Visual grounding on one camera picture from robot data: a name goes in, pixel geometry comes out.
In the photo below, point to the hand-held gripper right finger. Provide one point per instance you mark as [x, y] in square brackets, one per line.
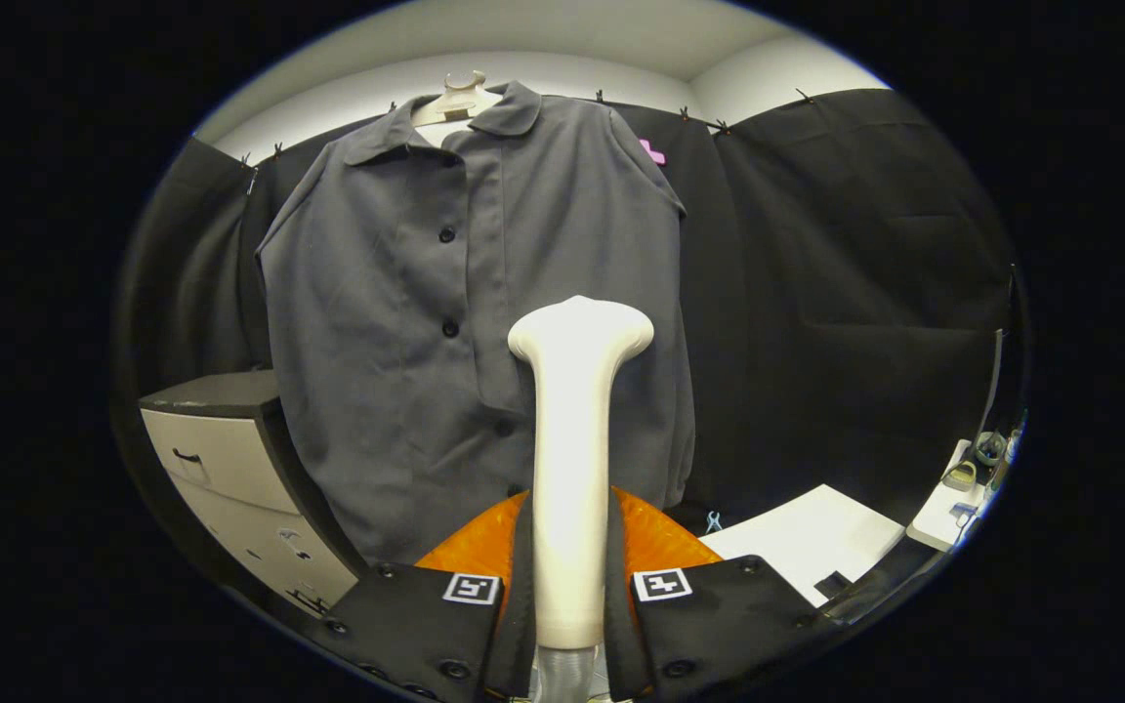
[619, 635]

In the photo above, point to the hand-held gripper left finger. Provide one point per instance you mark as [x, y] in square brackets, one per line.
[521, 625]

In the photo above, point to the white garment steamer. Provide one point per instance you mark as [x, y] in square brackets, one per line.
[570, 469]

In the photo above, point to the grey button shirt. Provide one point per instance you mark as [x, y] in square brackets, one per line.
[377, 342]

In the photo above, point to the small blue clip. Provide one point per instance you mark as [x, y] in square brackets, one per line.
[714, 522]

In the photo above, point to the black small box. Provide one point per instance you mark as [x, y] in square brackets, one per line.
[833, 584]

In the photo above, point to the grey drawer cabinet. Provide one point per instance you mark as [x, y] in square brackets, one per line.
[230, 459]

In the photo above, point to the small blue object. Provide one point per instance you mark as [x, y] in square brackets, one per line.
[965, 510]

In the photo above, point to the yellowish small object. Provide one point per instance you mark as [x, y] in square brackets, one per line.
[959, 483]

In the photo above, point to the green tape roll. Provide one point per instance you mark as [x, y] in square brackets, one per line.
[989, 461]

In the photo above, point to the black backdrop cloth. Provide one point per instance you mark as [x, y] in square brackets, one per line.
[865, 293]

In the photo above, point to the white mannequin torso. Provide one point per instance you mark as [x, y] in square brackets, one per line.
[455, 107]

